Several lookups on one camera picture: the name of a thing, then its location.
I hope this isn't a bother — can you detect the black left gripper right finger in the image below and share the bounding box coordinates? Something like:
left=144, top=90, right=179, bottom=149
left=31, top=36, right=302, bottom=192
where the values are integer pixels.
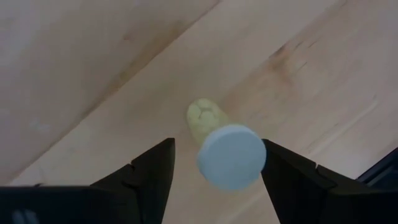
left=262, top=138, right=358, bottom=224

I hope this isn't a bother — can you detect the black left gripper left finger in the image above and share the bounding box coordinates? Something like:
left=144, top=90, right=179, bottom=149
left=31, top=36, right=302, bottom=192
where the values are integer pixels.
left=73, top=138, right=176, bottom=224

